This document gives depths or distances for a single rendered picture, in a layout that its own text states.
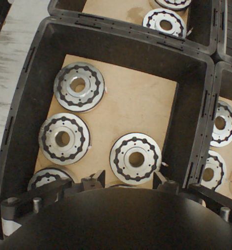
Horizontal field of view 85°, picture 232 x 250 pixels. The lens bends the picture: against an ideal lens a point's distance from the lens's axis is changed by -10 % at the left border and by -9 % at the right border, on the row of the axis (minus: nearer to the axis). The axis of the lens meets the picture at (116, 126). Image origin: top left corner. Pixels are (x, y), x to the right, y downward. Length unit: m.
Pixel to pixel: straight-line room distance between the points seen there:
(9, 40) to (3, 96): 0.21
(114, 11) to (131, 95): 0.22
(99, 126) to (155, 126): 0.12
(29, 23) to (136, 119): 0.52
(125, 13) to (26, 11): 0.41
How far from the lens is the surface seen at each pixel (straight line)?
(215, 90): 0.27
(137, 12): 0.43
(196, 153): 0.24
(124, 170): 0.28
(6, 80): 0.59
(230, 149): 0.42
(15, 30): 0.67
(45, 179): 0.31
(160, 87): 0.33
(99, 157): 0.31
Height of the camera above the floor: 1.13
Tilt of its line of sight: 87 degrees down
